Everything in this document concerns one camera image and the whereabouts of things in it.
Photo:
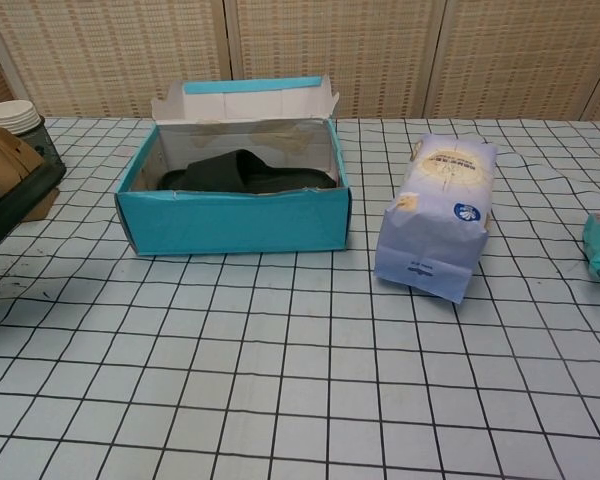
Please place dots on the pale blue paper bag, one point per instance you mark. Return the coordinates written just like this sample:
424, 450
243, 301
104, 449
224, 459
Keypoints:
430, 240

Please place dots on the stack of white paper cups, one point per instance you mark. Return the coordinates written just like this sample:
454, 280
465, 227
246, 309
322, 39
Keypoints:
10, 112

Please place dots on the brown paper bag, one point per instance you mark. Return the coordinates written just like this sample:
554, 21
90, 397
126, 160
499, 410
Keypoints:
15, 155

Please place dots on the blue cardboard shoe box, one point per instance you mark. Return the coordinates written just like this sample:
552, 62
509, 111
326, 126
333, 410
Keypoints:
230, 225

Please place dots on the light blue checked tablecloth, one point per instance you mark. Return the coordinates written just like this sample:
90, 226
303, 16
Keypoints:
280, 375

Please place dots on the black rubber slipper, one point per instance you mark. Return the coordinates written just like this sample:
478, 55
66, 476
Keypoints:
215, 172
10, 210

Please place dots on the dark green printed cup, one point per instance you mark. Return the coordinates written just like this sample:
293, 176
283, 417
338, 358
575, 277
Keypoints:
47, 142

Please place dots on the woven bamboo folding screen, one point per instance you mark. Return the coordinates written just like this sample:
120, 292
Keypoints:
380, 50

